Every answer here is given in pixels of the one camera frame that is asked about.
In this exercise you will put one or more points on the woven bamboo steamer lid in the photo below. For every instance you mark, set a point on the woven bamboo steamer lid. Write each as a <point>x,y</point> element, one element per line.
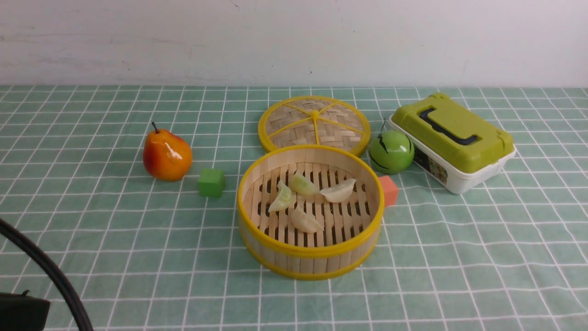
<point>314,120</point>

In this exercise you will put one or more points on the orange foam cube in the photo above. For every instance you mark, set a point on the orange foam cube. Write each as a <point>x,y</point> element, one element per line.
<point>391,191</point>

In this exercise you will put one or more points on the orange red toy pear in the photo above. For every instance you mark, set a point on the orange red toy pear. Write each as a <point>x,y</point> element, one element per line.
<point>166,156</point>

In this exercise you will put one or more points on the green lidded white box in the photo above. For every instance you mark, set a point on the green lidded white box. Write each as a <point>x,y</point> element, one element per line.
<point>455,146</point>

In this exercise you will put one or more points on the green toy apple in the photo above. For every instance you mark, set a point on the green toy apple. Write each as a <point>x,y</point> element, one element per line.
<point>390,152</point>

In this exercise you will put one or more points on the bamboo steamer tray yellow rim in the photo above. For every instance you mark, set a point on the bamboo steamer tray yellow rim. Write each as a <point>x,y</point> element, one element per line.
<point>352,228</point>

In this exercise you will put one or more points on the green checkered tablecloth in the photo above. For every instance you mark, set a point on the green checkered tablecloth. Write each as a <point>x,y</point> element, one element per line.
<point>145,254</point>

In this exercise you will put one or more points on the green foam cube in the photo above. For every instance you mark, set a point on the green foam cube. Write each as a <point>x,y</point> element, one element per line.
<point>211,182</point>

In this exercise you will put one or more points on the pale dumpling bottom edge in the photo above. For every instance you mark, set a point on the pale dumpling bottom edge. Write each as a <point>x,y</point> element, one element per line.
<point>284,199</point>

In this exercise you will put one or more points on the pale green dumpling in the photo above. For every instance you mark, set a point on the pale green dumpling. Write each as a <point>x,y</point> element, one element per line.
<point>302,185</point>

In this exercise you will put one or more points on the white dumpling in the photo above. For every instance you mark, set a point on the white dumpling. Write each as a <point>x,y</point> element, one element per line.
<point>304,222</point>
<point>340,192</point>

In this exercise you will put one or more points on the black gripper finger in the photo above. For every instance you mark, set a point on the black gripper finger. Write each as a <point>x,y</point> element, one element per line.
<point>20,312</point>

